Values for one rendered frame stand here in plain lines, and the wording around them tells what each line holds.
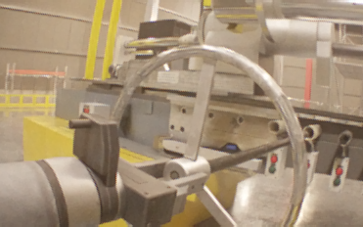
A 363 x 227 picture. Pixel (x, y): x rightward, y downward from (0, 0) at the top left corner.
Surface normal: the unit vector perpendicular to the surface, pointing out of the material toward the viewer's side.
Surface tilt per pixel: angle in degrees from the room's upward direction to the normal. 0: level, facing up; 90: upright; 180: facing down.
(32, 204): 65
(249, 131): 90
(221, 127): 90
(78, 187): 53
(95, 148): 90
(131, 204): 90
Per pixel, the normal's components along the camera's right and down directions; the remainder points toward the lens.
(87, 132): -0.62, 0.01
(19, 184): 0.60, -0.65
